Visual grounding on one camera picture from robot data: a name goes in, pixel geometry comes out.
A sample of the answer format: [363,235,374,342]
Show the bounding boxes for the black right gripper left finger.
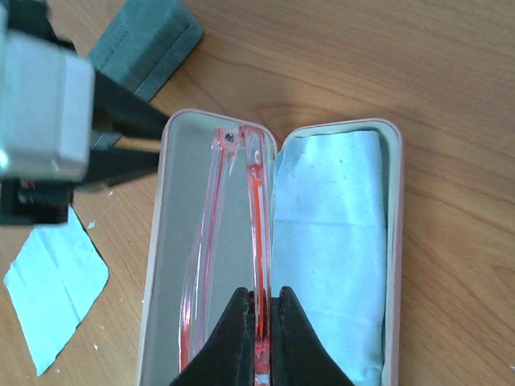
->
[171,287,255,386]

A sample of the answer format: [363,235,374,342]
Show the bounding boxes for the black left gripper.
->
[1,179,73,226]

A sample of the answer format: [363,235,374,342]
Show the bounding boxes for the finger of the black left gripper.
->
[92,71,169,141]

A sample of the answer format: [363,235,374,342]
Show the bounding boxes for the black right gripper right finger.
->
[271,286,352,385]

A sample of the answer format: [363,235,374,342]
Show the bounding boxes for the pink translucent sunglasses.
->
[178,125,271,385]

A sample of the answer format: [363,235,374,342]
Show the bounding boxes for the blue grey glasses case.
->
[89,0,203,102]

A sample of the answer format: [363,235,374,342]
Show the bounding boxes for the pink glasses case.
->
[136,109,404,385]

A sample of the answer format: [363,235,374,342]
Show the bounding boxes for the light blue cleaning cloth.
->
[3,207,109,376]
[272,131,387,385]

